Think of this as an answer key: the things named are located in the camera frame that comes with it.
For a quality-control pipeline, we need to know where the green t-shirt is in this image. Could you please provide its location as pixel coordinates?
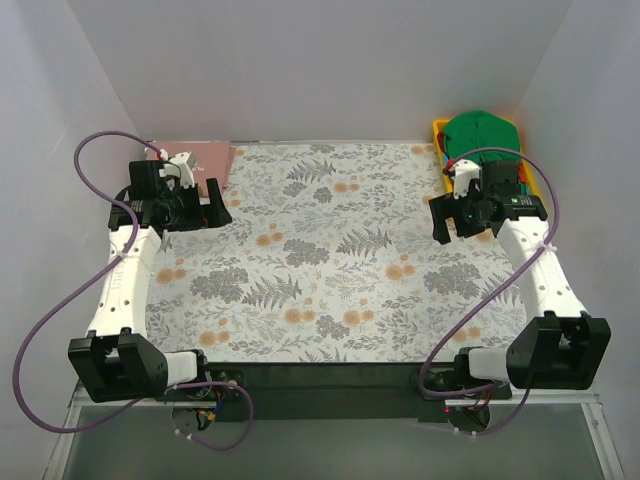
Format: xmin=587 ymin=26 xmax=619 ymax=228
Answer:
xmin=442 ymin=110 xmax=520 ymax=159

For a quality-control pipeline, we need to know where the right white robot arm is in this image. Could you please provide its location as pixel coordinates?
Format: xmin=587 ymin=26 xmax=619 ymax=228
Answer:
xmin=430 ymin=159 xmax=611 ymax=398

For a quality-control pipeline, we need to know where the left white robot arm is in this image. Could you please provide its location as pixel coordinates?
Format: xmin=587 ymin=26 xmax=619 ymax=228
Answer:
xmin=68 ymin=178 xmax=232 ymax=403

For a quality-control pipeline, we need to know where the folded pink t-shirt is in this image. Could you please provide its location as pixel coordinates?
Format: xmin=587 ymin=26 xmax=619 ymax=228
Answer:
xmin=154 ymin=141 xmax=236 ymax=196

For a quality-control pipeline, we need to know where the yellow plastic bin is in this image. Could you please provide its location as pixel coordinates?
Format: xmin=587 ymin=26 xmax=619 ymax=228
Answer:
xmin=432 ymin=116 xmax=542 ymax=197

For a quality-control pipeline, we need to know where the floral table mat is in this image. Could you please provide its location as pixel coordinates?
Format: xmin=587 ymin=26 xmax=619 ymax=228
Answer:
xmin=146 ymin=143 xmax=527 ymax=362

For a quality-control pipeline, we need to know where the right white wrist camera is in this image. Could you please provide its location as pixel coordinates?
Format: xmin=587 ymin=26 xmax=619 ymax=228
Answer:
xmin=445 ymin=159 xmax=480 ymax=199

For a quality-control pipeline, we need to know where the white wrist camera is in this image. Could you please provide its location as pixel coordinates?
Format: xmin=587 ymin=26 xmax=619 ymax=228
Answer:
xmin=159 ymin=149 xmax=196 ymax=191
xmin=445 ymin=159 xmax=480 ymax=199

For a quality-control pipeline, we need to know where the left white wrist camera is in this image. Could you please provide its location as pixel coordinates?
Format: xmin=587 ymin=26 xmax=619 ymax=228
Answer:
xmin=159 ymin=149 xmax=196 ymax=191

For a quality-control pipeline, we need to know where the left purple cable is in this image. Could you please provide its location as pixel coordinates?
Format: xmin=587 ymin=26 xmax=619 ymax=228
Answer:
xmin=12 ymin=130 xmax=255 ymax=451

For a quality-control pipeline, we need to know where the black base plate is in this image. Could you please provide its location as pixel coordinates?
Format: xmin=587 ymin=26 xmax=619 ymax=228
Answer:
xmin=164 ymin=361 xmax=512 ymax=426

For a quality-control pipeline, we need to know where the aluminium frame rail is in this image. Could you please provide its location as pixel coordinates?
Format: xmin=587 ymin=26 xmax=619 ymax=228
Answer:
xmin=45 ymin=381 xmax=625 ymax=479

